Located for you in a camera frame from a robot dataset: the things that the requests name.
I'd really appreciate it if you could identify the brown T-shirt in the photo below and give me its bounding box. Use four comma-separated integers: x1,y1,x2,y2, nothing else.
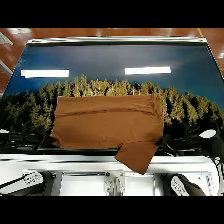
49,93,165,176

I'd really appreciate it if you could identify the silver frame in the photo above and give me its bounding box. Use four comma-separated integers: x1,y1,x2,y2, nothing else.
0,153,224,197

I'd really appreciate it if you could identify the black cable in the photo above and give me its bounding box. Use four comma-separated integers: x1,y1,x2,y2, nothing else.
213,155,224,196

